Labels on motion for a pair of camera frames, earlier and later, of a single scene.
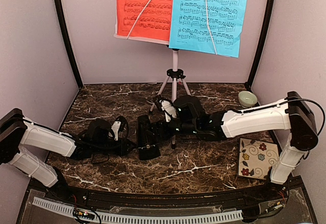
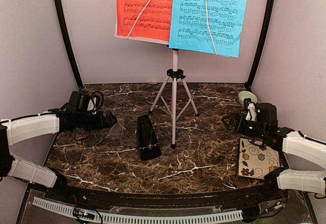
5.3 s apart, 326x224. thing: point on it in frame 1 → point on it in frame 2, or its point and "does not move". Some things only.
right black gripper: x=157 y=127 → x=241 y=119
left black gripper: x=122 y=150 → x=100 y=124
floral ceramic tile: x=255 y=157 does not move
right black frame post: x=271 y=6 does not move
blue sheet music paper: x=226 y=3 does not move
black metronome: x=148 y=146 does not move
